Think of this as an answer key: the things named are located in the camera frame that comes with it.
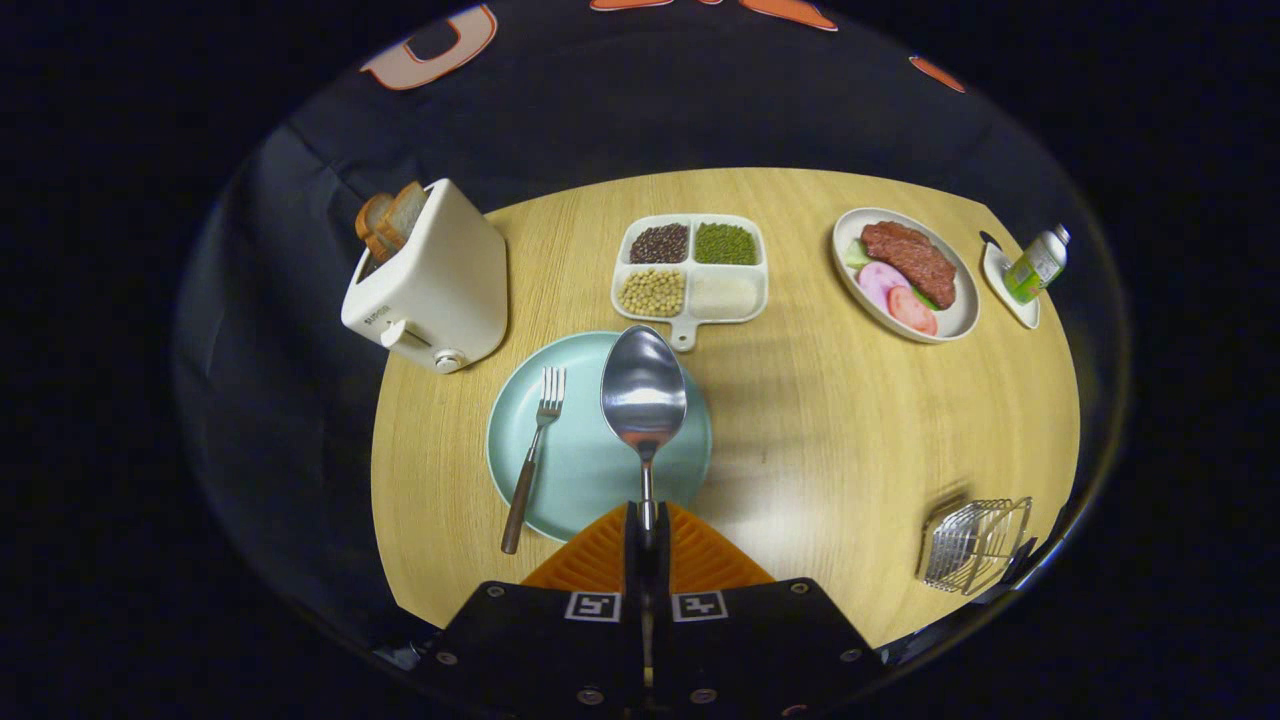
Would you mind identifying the metal fork wooden handle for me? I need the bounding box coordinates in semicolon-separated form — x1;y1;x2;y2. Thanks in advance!
500;366;567;555

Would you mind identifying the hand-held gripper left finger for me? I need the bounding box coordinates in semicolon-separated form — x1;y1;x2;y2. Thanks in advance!
425;503;649;720

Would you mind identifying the small white dish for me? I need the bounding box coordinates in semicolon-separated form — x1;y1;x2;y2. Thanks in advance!
982;240;1042;331

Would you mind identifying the red tomato slice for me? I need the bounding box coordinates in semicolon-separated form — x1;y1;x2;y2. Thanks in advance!
887;286;939;336

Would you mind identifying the white toaster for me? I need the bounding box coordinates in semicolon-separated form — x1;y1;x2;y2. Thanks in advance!
341;178;509;375

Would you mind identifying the red beans heap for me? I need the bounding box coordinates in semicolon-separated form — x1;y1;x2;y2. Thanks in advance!
630;223;690;265

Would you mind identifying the pink ham slice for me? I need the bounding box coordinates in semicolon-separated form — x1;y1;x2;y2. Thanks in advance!
858;261;911;313

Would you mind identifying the soybeans heap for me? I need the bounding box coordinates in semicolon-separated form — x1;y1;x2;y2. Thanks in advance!
618;268;687;318

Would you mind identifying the metal spoon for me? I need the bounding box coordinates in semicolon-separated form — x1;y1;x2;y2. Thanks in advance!
600;324;689;536

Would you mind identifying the white divided tray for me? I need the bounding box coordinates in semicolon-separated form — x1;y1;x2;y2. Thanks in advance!
611;213;769;353

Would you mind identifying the green white bottle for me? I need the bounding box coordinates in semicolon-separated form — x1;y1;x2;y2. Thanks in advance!
1003;224;1071;305

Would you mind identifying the white rice heap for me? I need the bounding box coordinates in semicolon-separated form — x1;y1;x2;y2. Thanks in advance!
692;272;761;316

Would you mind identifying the white round plate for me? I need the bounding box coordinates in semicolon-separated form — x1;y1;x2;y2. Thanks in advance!
832;207;981;345

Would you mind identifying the pale green plate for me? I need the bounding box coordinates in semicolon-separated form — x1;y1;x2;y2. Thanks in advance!
486;331;714;544

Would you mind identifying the metal wire rack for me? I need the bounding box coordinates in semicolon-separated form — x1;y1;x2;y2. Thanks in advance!
918;495;1034;598

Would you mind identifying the brown steak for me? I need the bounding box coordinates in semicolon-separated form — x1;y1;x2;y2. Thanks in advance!
861;221;957;310

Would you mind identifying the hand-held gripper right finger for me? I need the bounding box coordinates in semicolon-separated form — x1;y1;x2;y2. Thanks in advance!
648;503;886;720

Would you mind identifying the light toast slice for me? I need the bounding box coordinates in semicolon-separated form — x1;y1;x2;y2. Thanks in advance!
380;181;429;251

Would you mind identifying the green mung beans heap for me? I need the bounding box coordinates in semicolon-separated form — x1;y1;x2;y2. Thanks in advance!
695;222;759;266

